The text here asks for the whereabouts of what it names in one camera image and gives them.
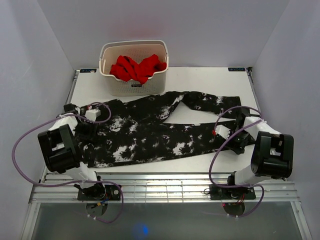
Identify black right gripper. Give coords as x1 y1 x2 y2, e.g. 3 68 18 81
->
223 128 250 156

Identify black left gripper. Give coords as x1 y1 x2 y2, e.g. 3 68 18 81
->
72 119 99 143

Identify black white patterned trousers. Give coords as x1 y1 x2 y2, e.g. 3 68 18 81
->
75 91 241 168

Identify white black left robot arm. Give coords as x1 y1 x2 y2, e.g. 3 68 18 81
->
37 103 106 200

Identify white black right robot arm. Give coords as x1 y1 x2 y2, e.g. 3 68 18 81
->
225 114 294 199

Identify red crumpled garment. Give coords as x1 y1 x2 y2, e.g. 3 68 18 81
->
109 54 167 85

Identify cream perforated plastic basket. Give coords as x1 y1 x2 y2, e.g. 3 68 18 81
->
99 39 169 97

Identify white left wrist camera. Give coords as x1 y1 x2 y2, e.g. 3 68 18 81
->
84 105 101 122

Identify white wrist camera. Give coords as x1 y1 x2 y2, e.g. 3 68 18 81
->
84 105 101 122
212 125 231 140

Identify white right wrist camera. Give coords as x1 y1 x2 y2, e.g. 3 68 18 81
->
212 125 231 140

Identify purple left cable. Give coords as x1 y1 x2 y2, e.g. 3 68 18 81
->
11 101 125 224

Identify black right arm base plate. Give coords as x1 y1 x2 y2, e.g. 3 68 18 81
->
203 184 256 200

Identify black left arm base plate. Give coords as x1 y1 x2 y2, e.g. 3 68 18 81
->
76 184 121 202

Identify aluminium rail frame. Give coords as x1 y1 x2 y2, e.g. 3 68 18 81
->
29 173 300 204

